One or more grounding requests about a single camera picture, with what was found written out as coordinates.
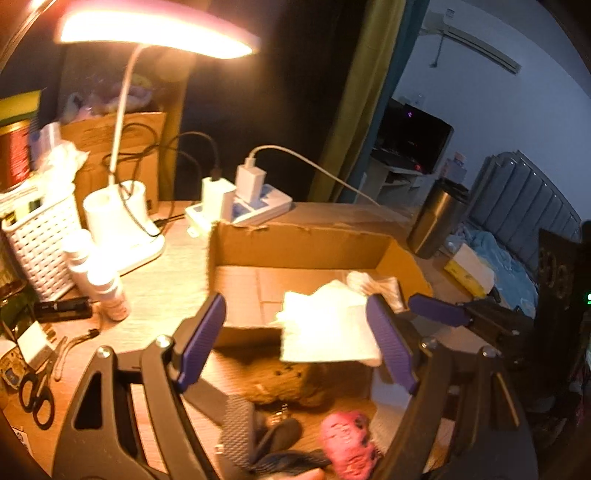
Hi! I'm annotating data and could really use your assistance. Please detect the black cylindrical device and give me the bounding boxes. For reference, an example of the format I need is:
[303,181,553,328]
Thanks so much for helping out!
[34,298,93,322]

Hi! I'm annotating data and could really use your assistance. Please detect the white air conditioner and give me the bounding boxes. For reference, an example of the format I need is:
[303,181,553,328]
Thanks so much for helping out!
[418,16,522,75]

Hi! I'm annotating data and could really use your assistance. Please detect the red can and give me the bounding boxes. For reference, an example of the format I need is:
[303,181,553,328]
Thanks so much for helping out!
[0,121,35,192]

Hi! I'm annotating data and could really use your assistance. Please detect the bag of purple plush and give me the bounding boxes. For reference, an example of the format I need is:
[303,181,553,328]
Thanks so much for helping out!
[62,80,153,123]

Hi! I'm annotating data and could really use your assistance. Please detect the white desk lamp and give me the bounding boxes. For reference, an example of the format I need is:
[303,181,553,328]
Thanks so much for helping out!
[54,0,262,275]

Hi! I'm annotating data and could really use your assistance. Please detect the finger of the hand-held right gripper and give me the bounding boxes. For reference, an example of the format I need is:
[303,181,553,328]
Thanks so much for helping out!
[409,293,536,356]

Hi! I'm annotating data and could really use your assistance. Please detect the dark blue cloth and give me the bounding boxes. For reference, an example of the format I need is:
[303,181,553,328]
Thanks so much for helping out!
[252,418,333,476]

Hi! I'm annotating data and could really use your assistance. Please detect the black scissors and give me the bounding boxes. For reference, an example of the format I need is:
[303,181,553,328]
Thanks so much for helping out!
[18,337,68,430]

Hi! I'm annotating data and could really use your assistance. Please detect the yellow curtain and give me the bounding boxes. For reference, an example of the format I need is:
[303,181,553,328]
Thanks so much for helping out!
[307,0,407,204]

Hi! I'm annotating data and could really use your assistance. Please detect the blue bedding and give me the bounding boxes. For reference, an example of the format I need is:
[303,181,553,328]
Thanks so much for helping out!
[457,226,539,319]

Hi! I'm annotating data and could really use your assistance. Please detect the small white box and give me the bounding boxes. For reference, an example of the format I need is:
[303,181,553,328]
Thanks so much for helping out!
[16,320,58,365]

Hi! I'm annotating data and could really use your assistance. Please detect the white side desk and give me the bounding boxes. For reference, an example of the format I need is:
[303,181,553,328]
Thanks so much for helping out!
[365,152,435,204]

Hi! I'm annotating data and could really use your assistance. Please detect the brown knit cloth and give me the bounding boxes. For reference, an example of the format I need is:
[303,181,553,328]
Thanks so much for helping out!
[240,355,375,409]

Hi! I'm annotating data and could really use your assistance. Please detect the white charger with black cable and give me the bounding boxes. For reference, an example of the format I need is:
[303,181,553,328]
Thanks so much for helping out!
[202,178,236,222]

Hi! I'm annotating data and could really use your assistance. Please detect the yellow tissue box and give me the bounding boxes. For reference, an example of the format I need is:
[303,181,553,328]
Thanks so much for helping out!
[443,242,495,296]

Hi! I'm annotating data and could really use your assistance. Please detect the black monitor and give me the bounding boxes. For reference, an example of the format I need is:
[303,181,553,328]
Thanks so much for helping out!
[383,97,453,174]

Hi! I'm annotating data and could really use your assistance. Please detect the pink knit item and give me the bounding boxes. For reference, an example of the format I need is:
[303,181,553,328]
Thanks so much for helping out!
[321,412,384,480]

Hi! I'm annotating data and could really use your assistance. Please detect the white power strip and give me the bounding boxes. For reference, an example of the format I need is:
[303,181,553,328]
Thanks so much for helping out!
[185,182,294,238]

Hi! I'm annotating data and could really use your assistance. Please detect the grey padded headboard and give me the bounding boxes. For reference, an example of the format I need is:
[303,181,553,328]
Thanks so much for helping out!
[466,150,583,273]

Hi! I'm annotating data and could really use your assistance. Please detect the white woven plastic basket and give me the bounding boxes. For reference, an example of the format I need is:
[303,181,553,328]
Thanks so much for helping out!
[0,182,84,301]

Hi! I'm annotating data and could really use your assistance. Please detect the black cable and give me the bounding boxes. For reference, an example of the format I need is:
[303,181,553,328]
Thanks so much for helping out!
[108,122,220,183]

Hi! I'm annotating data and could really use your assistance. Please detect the white plastic bag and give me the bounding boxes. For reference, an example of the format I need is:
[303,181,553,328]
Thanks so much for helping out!
[30,122,88,185]

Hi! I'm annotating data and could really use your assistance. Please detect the teal curtain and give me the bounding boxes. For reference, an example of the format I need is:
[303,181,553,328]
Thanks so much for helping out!
[358,0,430,185]

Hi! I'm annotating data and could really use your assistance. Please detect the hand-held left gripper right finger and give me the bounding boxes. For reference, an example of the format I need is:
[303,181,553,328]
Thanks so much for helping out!
[365,293,539,480]

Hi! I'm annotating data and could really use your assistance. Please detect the yellow green sponge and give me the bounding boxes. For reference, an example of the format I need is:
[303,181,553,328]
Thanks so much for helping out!
[0,90,42,125]

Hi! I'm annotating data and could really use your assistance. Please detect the steel tumbler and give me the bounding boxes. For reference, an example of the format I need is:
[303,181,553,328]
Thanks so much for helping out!
[406,178,472,259]

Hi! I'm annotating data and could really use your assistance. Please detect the white charging cable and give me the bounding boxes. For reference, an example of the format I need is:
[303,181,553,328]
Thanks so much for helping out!
[249,145,382,206]

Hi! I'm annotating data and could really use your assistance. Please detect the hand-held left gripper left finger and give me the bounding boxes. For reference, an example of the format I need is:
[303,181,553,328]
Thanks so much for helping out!
[52,292,228,480]

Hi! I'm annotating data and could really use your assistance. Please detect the cardboard box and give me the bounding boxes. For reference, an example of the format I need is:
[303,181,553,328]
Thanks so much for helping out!
[205,220,435,352]

